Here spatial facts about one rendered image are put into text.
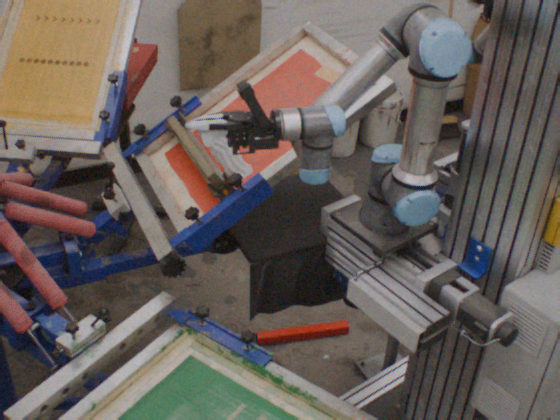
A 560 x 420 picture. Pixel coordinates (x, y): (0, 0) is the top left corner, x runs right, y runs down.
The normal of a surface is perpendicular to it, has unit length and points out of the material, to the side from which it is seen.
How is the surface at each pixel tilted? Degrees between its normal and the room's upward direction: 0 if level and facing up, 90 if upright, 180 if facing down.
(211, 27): 87
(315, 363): 0
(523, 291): 0
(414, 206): 98
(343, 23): 90
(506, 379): 90
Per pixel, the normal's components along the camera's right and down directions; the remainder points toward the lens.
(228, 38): -0.04, 0.55
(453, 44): 0.24, 0.45
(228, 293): 0.04, -0.82
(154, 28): 0.43, 0.53
